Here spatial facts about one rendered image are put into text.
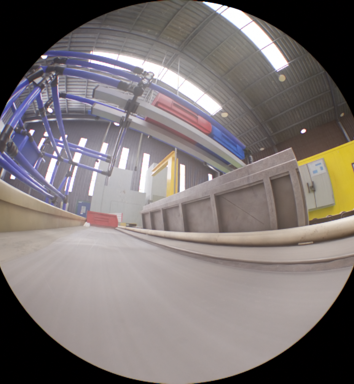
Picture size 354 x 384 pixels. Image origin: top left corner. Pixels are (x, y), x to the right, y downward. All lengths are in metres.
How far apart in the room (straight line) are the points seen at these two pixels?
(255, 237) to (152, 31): 8.97
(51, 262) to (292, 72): 10.90
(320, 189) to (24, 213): 2.67
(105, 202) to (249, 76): 11.01
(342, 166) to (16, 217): 3.09
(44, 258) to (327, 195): 2.55
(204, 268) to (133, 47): 9.27
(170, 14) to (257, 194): 8.83
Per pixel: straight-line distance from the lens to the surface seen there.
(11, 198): 0.26
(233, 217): 0.38
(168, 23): 8.90
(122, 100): 0.53
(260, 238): 0.29
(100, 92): 0.55
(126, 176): 8.29
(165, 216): 0.67
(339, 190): 2.74
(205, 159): 0.73
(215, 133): 0.69
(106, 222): 1.40
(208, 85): 9.87
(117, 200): 6.63
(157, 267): 0.16
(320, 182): 2.48
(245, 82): 9.97
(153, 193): 8.59
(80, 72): 0.51
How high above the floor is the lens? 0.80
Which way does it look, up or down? 16 degrees up
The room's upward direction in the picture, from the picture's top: 1 degrees clockwise
